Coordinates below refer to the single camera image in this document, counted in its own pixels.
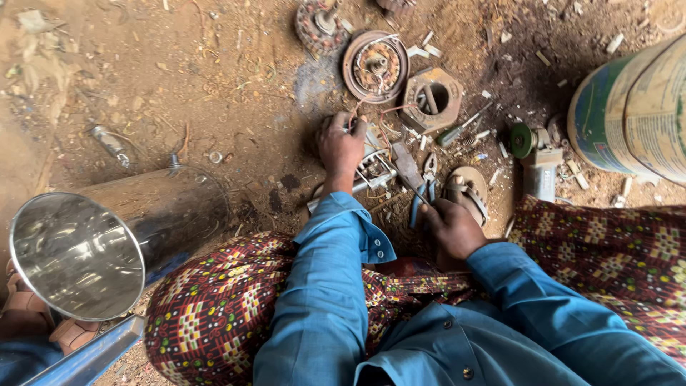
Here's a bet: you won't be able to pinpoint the rusty round motor stator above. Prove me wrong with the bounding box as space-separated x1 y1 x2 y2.
342 30 411 105

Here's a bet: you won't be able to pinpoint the rusty motor rotor disc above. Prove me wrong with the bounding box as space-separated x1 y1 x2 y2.
295 0 353 53

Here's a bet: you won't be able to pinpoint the grey metal tube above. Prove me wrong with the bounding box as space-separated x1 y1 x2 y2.
307 170 398 213

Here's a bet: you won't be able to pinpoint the grey angle grinder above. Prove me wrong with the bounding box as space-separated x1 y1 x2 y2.
508 123 565 203

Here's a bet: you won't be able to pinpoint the large green printed drum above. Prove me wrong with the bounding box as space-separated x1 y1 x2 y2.
566 34 686 187

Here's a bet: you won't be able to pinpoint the blue shirt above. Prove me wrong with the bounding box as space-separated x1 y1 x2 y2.
252 191 686 386

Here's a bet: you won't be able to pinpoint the red patterned wrap cloth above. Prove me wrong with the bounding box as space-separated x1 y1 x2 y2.
144 195 686 386

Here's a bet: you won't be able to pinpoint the small grey metal bolt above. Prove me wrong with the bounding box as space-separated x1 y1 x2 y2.
90 125 133 169

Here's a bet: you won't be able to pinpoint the person's right hand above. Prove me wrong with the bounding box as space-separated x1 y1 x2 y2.
421 198 489 264

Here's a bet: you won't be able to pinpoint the blue metal frame bar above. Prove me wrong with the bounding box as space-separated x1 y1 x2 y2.
20 315 146 386

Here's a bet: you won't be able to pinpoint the green-handled screwdriver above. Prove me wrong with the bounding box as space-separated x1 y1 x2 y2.
436 102 494 149

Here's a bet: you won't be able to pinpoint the rusty hexagonal metal housing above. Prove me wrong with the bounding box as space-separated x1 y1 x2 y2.
399 67 465 135

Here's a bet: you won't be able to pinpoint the shiny steel cylinder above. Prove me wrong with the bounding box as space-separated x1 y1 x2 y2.
9 165 232 322

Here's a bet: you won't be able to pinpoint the thin red wire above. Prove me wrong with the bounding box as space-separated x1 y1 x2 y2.
347 101 420 152

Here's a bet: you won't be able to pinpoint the white electrical coil part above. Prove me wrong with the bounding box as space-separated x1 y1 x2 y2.
356 129 398 189

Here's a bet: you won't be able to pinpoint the person's left hand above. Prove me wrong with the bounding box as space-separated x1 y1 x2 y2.
316 112 369 181

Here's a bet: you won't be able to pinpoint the person's brown sandal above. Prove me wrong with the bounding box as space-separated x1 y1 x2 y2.
442 165 490 227

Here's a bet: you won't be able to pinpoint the blue-handled pliers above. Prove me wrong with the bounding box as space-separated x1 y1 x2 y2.
409 152 438 229

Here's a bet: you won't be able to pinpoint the rusty metal part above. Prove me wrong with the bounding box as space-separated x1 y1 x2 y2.
375 0 417 16

